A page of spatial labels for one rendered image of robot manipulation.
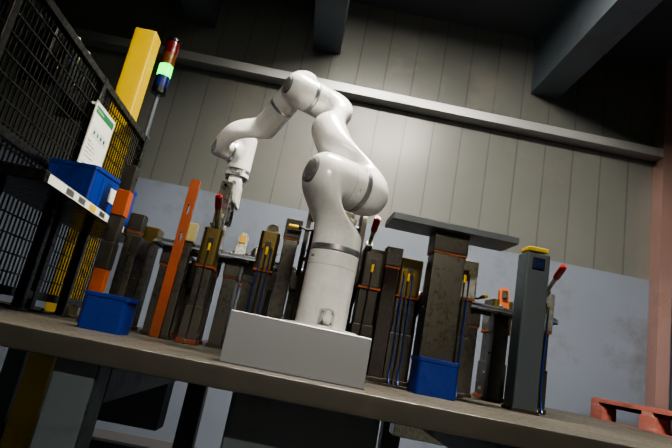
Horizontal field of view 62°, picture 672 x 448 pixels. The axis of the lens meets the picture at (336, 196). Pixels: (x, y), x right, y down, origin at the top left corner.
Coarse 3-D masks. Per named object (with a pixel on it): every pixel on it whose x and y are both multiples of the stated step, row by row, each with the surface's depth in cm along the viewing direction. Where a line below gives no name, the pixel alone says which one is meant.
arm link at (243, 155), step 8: (240, 144) 196; (248, 144) 197; (256, 144) 201; (240, 152) 195; (248, 152) 197; (232, 160) 195; (240, 160) 195; (248, 160) 196; (240, 168) 194; (248, 168) 196
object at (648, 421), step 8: (592, 400) 324; (600, 400) 316; (608, 400) 308; (592, 408) 322; (600, 408) 314; (608, 408) 313; (616, 408) 317; (624, 408) 317; (632, 408) 287; (640, 408) 281; (648, 408) 275; (656, 408) 270; (592, 416) 320; (600, 416) 313; (608, 416) 312; (640, 416) 279; (648, 416) 274; (656, 416) 271; (664, 416) 272; (624, 424) 303; (640, 424) 278; (648, 424) 272; (656, 424) 269; (664, 424) 269; (656, 432) 268; (664, 432) 268
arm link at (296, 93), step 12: (300, 72) 162; (288, 84) 160; (300, 84) 159; (312, 84) 161; (276, 96) 182; (288, 96) 160; (300, 96) 159; (312, 96) 161; (288, 108) 181; (300, 108) 163
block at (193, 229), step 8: (192, 224) 177; (192, 232) 177; (192, 240) 176; (184, 248) 176; (184, 256) 175; (184, 264) 174; (184, 272) 174; (176, 280) 173; (176, 288) 172; (176, 296) 172; (168, 304) 171; (176, 304) 172; (168, 312) 170; (168, 320) 170; (168, 328) 169; (160, 336) 168; (168, 336) 168
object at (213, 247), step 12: (204, 240) 171; (216, 240) 171; (204, 252) 170; (216, 252) 170; (204, 264) 169; (216, 264) 173; (204, 276) 169; (192, 288) 168; (204, 288) 168; (192, 300) 167; (204, 300) 168; (192, 312) 165; (204, 312) 170; (180, 324) 165; (192, 324) 165; (180, 336) 164; (192, 336) 164
